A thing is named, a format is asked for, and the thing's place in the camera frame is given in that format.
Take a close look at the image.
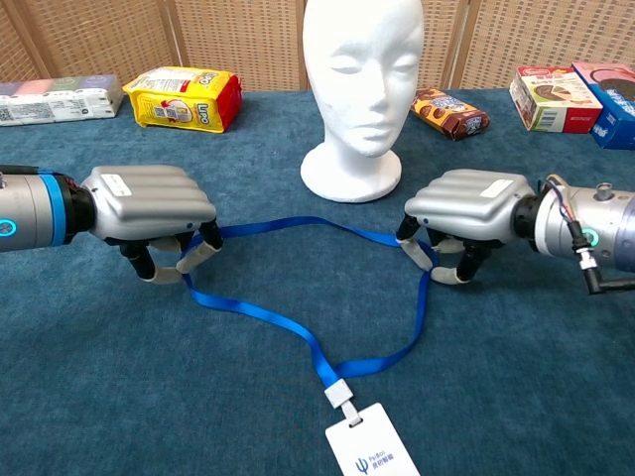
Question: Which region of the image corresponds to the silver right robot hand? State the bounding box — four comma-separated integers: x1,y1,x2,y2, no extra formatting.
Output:
395,169,537,287

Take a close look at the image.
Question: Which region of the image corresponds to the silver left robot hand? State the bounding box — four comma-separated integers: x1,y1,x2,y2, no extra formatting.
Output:
78,165,224,286

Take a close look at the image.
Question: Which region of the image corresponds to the blue lanyard with white badge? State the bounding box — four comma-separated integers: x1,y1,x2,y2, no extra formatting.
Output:
181,216,441,476

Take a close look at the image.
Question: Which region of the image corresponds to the white foam mannequin head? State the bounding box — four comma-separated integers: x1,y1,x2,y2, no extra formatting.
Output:
300,0,427,203

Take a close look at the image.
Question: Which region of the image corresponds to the brown chocolate cookie pack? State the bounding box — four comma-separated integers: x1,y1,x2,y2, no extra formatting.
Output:
410,87,491,142

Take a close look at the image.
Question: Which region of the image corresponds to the yellow Lipo biscuit bag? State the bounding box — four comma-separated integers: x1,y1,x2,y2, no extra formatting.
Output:
122,65,244,135

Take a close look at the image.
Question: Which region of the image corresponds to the pastel tissue multipack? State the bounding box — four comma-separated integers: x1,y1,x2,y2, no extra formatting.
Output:
0,73,124,128

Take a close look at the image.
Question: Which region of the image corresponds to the red white cake box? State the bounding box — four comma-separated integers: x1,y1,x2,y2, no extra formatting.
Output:
509,65,604,134

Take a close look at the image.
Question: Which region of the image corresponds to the blue table carpet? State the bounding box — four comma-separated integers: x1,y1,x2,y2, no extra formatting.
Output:
0,88,635,476

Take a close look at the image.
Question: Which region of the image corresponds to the pink blue Oreo box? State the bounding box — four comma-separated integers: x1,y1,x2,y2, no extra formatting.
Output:
570,60,635,151

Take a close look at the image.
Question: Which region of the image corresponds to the woven bamboo folding screen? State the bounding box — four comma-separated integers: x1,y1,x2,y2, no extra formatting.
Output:
0,0,635,93

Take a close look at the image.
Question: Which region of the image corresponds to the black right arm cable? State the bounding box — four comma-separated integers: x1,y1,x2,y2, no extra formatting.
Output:
570,217,635,296

